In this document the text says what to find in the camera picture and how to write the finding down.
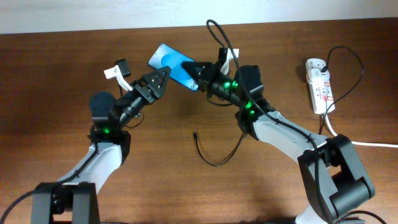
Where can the white power strip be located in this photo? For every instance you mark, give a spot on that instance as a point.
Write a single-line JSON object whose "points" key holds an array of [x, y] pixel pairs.
{"points": [[321, 93]]}

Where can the white USB charger adapter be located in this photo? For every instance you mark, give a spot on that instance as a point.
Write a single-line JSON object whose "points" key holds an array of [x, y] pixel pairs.
{"points": [[315, 75]]}

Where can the blue Samsung smartphone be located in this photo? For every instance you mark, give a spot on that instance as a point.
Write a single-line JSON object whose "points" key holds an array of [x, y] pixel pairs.
{"points": [[167, 56]]}

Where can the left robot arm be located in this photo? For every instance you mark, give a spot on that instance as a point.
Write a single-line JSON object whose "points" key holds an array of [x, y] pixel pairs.
{"points": [[109, 147]]}

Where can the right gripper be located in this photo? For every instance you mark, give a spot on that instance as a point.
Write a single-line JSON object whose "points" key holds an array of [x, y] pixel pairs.
{"points": [[208, 78]]}

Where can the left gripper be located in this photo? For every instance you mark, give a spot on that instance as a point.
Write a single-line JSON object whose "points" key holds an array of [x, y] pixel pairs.
{"points": [[144, 89]]}

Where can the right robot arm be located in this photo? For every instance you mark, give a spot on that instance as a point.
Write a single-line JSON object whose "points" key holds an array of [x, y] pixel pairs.
{"points": [[333, 175]]}

